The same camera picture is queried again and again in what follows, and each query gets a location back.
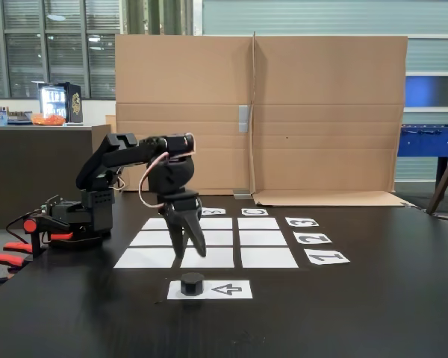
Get paper label number 1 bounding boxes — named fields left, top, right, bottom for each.
left=304, top=250, right=352, bottom=266

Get black mini fridge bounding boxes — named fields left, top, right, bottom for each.
left=37, top=81, right=84, bottom=125

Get orange snack bag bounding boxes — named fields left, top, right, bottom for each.
left=30, top=113, right=68, bottom=127

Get motor controller board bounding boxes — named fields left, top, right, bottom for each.
left=40, top=194, right=61, bottom=218

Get dark brown counter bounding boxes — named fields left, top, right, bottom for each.
left=0, top=124, right=113, bottom=230

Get brown cardboard panel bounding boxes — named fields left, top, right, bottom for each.
left=105, top=34, right=255, bottom=198
left=252, top=31, right=414, bottom=207

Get white arrow paper sheet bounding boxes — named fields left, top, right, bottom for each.
left=167, top=280, right=254, bottom=301

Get black cable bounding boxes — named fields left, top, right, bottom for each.
left=4, top=211, right=37, bottom=244

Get paper label number 3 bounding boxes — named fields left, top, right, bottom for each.
left=284, top=217, right=320, bottom=227

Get white paper grid square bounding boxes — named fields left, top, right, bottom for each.
left=187, top=230, right=234, bottom=247
left=200, top=217, right=234, bottom=230
left=180, top=248, right=235, bottom=269
left=240, top=248, right=299, bottom=269
left=239, top=230, right=289, bottom=247
left=113, top=248, right=179, bottom=269
left=237, top=217, right=281, bottom=230
left=129, top=230, right=174, bottom=247
left=141, top=217, right=169, bottom=230

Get brown wooden leg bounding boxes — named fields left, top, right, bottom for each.
left=426, top=139, right=448, bottom=216

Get blue foosball table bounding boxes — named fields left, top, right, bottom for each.
left=396, top=123, right=448, bottom=193

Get paper label number 2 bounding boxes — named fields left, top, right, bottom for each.
left=293, top=231, right=334, bottom=245

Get black octagonal token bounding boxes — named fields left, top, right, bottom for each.
left=180, top=272, right=204, bottom=298

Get red and black clamp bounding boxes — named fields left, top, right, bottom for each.
left=22, top=214, right=76, bottom=259

